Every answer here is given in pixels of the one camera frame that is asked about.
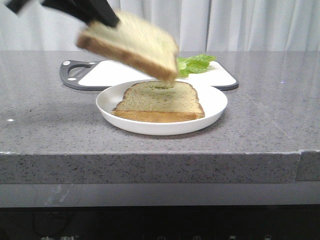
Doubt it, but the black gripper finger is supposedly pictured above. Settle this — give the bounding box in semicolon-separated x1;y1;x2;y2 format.
87;0;120;28
41;0;95;24

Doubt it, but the toasted bread slice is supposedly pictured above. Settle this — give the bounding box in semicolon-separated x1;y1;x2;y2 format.
112;81;205;123
76;9;179;82

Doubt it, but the green lettuce leaf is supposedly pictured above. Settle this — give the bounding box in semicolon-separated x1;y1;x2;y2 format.
176;54;216;78

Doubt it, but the white curtain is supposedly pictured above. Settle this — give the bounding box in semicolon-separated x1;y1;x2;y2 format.
0;0;320;52

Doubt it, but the white round plate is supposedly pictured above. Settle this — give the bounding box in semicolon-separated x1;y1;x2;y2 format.
95;80;228;136

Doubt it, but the black appliance front panel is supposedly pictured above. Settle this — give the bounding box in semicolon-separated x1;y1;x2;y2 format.
0;205;320;240

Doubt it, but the white cutting board black handle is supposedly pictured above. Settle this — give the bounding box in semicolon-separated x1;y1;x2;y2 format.
59;60;239;91

